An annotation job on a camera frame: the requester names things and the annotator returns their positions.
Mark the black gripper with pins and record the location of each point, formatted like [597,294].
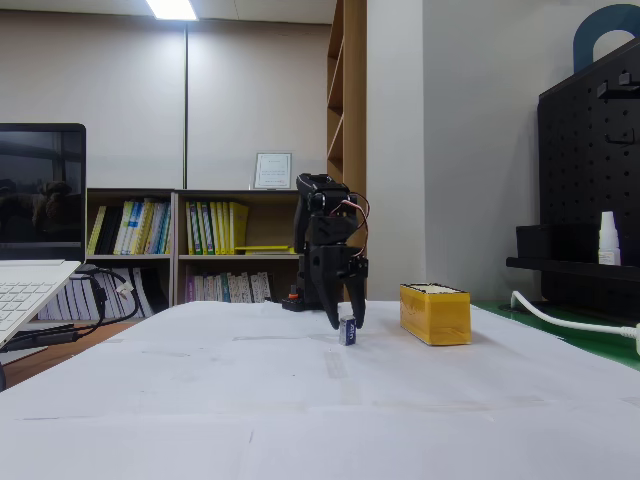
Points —
[327,267]

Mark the blue and white eraser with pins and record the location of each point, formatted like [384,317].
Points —
[349,331]

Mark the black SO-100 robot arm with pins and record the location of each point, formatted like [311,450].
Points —
[320,215]

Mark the yellow rectangular box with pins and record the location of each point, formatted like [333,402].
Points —
[436,315]

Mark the flat yellow folder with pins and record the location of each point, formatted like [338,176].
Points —
[262,248]

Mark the low wooden bookshelf with books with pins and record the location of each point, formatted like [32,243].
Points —
[270,225]

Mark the white paper table cover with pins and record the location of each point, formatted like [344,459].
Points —
[300,400]

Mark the framed white certificate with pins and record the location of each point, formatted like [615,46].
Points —
[273,171]

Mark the tall wooden bookshelf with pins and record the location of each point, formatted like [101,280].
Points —
[347,125]

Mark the black box on pegboard shelf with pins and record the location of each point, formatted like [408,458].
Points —
[532,242]

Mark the low grey bookshelf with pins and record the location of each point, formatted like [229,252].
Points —
[130,260]

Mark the green desk mat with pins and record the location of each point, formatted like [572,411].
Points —
[575,340]

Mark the small white dropper bottle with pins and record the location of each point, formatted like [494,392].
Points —
[609,240]

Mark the black pegboard organizer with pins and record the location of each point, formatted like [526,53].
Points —
[590,175]

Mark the white laptop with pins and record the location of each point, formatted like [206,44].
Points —
[35,200]

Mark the ceiling light panel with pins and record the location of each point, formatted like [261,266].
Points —
[171,9]

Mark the blue arch-shaped sign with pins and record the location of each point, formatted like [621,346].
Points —
[582,40]

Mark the thin vertical wall pipe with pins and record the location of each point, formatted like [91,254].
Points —
[185,100]

